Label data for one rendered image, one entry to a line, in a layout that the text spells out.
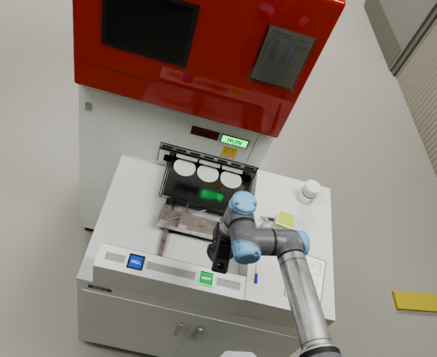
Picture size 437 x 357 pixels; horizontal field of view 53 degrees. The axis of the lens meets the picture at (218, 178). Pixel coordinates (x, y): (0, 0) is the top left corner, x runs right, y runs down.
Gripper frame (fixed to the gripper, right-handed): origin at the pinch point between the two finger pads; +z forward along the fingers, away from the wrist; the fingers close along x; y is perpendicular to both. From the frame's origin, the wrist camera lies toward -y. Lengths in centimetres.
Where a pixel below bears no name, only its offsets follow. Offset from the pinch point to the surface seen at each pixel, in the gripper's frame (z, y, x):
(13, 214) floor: 111, 60, 106
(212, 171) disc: 21, 56, 4
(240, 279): 14.7, 3.7, -12.8
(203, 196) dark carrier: 20.8, 41.1, 5.9
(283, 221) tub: 7.4, 29.0, -26.0
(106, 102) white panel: -2, 59, 54
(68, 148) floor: 111, 119, 94
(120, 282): 23.6, -4.0, 29.9
